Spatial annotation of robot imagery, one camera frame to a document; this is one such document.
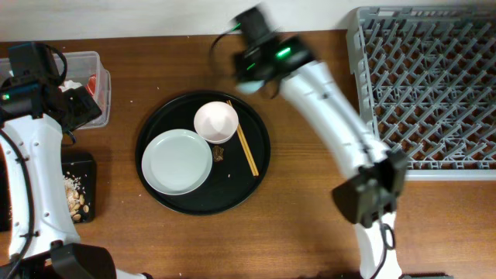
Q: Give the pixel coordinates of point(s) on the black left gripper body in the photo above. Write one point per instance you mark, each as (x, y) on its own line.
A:
(84, 108)

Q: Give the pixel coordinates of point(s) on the white pink bowl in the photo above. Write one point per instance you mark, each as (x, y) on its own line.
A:
(216, 122)

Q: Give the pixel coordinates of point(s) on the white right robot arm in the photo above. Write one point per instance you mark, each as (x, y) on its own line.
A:
(375, 174)

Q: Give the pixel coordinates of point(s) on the black rectangular food bin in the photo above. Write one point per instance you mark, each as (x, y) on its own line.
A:
(80, 173)

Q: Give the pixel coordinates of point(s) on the clear plastic bin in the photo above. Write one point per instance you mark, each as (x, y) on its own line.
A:
(87, 66)

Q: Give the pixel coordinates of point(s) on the light grey plate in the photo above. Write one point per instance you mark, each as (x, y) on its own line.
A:
(176, 162)

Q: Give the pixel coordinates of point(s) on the brown food scrap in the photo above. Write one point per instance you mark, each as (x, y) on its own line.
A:
(217, 153)

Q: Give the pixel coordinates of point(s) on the round black tray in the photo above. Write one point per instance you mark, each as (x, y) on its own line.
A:
(231, 181)

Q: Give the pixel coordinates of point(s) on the light blue cup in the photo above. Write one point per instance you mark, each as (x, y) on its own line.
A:
(249, 87)

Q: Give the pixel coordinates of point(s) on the wooden chopstick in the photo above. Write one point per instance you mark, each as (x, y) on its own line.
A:
(244, 139)
(245, 151)

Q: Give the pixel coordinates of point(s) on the grey dishwasher rack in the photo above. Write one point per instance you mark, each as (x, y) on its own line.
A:
(425, 80)

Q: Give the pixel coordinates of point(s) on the pile of rice and seeds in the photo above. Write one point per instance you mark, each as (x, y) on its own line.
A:
(77, 202)

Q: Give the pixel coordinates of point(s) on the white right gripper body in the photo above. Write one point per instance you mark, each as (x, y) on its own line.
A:
(242, 68)

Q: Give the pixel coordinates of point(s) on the white tissue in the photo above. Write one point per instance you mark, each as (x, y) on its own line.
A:
(67, 85)

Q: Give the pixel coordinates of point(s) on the red strawberry snack wrapper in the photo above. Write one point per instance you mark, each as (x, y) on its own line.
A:
(91, 86)

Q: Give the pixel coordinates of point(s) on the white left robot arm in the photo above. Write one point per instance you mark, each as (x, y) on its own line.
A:
(44, 241)

